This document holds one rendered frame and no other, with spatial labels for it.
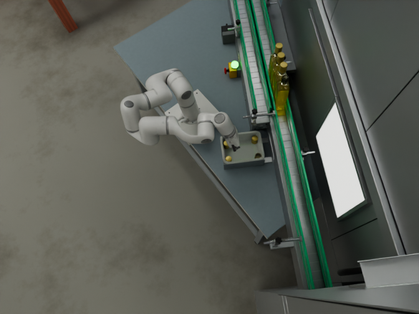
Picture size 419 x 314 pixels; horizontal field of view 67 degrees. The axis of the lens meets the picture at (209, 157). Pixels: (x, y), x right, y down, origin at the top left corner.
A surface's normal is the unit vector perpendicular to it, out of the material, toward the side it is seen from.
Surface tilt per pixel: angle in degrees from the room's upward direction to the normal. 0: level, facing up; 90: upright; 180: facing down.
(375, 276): 29
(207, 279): 0
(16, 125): 0
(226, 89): 0
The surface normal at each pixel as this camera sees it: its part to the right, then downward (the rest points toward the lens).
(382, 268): -0.54, -0.27
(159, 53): -0.06, -0.38
